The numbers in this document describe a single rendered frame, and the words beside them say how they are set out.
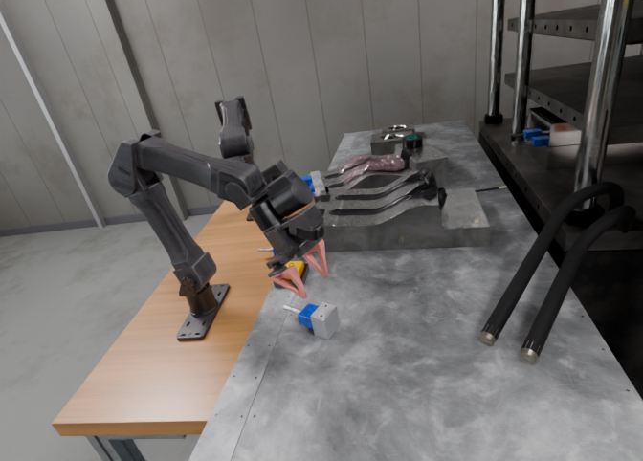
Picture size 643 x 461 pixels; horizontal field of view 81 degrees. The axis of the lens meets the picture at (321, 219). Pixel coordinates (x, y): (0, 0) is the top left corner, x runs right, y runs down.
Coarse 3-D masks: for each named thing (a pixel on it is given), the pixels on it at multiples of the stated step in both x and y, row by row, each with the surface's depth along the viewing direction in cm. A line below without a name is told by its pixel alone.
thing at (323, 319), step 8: (312, 304) 84; (328, 304) 81; (296, 312) 84; (304, 312) 82; (312, 312) 81; (320, 312) 79; (328, 312) 79; (336, 312) 80; (304, 320) 81; (312, 320) 79; (320, 320) 77; (328, 320) 78; (336, 320) 81; (312, 328) 81; (320, 328) 78; (328, 328) 78; (336, 328) 81; (320, 336) 80; (328, 336) 79
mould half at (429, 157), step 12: (396, 144) 157; (420, 156) 139; (432, 156) 137; (444, 156) 135; (336, 168) 158; (408, 168) 140; (420, 168) 135; (432, 168) 136; (444, 168) 136; (324, 180) 149; (336, 180) 147; (360, 180) 134; (372, 180) 135; (384, 180) 135; (444, 180) 138
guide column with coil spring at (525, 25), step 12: (528, 0) 144; (528, 12) 145; (528, 24) 147; (528, 36) 149; (528, 48) 151; (516, 60) 156; (528, 60) 153; (516, 72) 157; (528, 72) 155; (516, 84) 159; (528, 84) 158; (516, 96) 161; (516, 108) 163; (516, 120) 165; (516, 132) 167; (516, 144) 169
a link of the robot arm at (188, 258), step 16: (144, 176) 78; (160, 176) 81; (144, 192) 78; (160, 192) 81; (144, 208) 80; (160, 208) 80; (160, 224) 81; (176, 224) 83; (160, 240) 84; (176, 240) 82; (192, 240) 86; (176, 256) 84; (192, 256) 85; (208, 256) 89; (176, 272) 86; (192, 272) 84; (208, 272) 88
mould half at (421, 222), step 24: (336, 192) 126; (360, 192) 124; (456, 192) 118; (336, 216) 110; (360, 216) 109; (384, 216) 105; (408, 216) 100; (432, 216) 99; (456, 216) 105; (480, 216) 103; (336, 240) 108; (360, 240) 106; (384, 240) 105; (408, 240) 104; (432, 240) 102; (456, 240) 101; (480, 240) 100
